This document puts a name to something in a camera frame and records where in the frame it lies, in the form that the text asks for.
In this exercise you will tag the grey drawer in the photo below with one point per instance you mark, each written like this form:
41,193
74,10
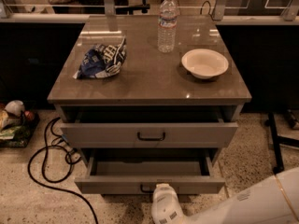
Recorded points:
139,171
150,127

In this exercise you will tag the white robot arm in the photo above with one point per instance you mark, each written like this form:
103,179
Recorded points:
274,200

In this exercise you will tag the grey drawer cabinet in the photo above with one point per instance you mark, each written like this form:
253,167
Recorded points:
147,77

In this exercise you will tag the grey top drawer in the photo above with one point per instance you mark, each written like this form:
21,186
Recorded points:
150,127

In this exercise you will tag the black stand leg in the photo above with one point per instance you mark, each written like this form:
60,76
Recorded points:
278,141

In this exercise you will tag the white bowl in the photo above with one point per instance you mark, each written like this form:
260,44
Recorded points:
204,63

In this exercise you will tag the blue white chip bag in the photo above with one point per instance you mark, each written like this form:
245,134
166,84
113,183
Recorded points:
102,61

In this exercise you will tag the tray of assorted objects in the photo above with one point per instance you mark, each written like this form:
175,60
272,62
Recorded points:
17,124

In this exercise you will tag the clear plastic water bottle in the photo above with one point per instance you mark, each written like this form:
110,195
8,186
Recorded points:
167,24

